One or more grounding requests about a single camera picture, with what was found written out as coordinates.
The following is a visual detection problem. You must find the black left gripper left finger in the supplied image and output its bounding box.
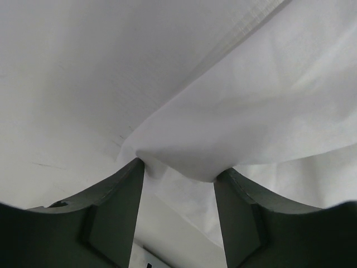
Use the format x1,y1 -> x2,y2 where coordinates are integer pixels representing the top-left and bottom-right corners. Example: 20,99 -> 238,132
1,159 -> 144,267

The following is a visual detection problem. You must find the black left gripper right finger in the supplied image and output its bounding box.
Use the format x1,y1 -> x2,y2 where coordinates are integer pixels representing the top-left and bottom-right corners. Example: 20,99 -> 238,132
214,169 -> 356,267

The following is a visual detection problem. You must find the white t-shirt with flower print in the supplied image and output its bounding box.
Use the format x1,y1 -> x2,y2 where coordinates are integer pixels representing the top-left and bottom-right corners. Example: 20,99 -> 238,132
117,1 -> 356,246

